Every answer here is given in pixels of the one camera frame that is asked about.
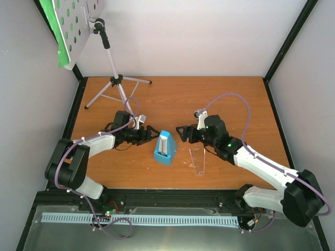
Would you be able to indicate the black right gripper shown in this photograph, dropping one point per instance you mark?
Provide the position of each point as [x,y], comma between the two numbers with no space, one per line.
[187,129]

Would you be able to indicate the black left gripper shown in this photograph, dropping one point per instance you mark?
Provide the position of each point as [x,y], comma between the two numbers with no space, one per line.
[144,138]

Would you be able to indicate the clear plastic metronome cover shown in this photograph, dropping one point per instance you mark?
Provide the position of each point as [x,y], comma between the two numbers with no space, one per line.
[198,159]

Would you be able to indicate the blue metronome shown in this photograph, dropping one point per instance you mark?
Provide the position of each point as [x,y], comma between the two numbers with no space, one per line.
[166,148]

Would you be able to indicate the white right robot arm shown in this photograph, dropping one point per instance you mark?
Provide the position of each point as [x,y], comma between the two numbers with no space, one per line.
[295,194]

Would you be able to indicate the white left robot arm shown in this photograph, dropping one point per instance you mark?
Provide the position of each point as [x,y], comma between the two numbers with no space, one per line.
[67,166]

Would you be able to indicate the small green led circuit board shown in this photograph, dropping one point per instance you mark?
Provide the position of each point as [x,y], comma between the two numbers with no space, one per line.
[110,212]

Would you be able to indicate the green sheet on stand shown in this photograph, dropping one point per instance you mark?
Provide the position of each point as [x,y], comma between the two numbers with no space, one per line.
[63,58]

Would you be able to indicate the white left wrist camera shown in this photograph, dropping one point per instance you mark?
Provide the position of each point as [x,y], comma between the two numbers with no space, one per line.
[138,121]

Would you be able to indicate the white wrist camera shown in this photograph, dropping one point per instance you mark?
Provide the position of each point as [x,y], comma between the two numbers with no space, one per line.
[200,116]
[138,121]

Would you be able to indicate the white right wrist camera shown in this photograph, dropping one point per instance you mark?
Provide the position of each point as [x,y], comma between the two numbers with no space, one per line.
[200,116]

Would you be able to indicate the black aluminium front rail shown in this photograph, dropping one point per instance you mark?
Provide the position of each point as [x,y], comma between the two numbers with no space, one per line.
[228,202]

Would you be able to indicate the light blue slotted cable duct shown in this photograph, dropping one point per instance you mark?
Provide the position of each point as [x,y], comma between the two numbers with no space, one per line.
[143,220]

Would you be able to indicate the black right frame post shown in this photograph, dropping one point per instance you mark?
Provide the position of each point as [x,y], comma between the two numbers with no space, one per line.
[290,38]

